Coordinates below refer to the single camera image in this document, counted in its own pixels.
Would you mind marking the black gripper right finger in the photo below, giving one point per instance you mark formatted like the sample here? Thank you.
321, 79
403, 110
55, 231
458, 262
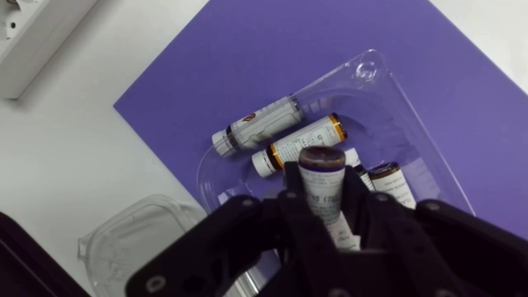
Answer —
440, 240

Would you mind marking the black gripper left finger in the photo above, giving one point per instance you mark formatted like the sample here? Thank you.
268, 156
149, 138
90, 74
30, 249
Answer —
237, 240

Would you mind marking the white bottle dark purple cap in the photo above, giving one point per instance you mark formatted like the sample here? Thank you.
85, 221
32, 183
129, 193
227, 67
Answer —
326, 189

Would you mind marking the white bottle brown cap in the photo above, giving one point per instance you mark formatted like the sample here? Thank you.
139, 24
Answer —
393, 184

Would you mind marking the small white bottle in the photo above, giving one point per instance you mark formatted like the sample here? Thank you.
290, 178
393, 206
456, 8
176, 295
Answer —
356, 161

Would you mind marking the white bottle grey label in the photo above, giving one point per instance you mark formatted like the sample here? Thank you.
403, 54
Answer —
258, 125

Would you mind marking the white bottle orange band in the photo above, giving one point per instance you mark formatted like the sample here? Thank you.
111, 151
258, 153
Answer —
306, 141

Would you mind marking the purple mat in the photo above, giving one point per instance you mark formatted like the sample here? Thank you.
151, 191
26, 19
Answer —
265, 66

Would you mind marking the clear plastic tub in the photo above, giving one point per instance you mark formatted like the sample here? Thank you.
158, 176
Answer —
129, 244

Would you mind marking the clear plastic tray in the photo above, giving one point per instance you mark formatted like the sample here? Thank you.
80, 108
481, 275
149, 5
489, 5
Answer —
380, 125

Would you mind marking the white power strip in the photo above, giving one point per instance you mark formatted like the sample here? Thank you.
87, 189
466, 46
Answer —
35, 33

